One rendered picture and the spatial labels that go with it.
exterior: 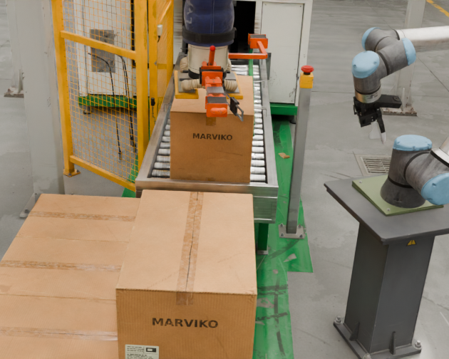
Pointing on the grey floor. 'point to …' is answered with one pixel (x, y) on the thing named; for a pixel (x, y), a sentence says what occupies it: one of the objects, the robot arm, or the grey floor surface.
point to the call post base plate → (291, 234)
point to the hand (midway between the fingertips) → (378, 129)
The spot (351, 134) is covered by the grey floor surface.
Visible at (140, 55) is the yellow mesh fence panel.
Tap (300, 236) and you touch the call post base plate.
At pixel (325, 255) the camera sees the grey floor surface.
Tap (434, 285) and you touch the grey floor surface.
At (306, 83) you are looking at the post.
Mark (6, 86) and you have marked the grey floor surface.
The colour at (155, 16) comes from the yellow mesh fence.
